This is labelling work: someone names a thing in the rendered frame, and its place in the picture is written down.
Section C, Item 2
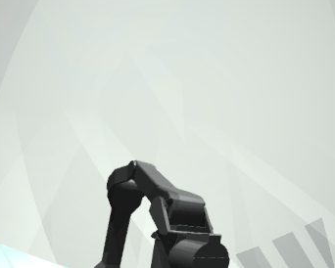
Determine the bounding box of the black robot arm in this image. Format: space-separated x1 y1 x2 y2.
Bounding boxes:
93 159 230 268

